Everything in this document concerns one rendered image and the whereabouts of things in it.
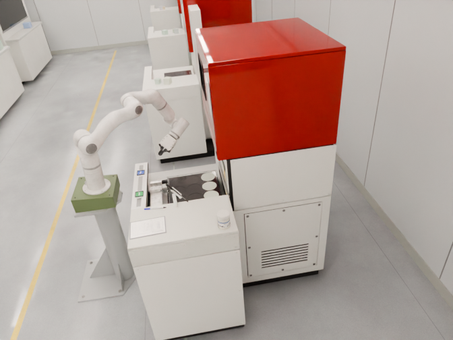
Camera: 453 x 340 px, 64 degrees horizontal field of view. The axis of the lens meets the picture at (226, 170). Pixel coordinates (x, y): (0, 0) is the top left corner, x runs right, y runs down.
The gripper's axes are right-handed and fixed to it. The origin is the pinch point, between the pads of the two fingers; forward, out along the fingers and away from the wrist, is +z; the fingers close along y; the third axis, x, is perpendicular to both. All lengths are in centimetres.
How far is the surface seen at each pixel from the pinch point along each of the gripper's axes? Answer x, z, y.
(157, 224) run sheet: 56, 36, -42
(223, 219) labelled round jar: 67, 10, -72
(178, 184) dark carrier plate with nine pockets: 14.9, 10.6, -28.6
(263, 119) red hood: 66, -49, -56
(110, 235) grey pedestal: -3, 72, -6
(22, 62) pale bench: -393, 13, 455
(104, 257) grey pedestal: -28, 95, -7
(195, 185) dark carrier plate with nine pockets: 17.0, 4.0, -39.6
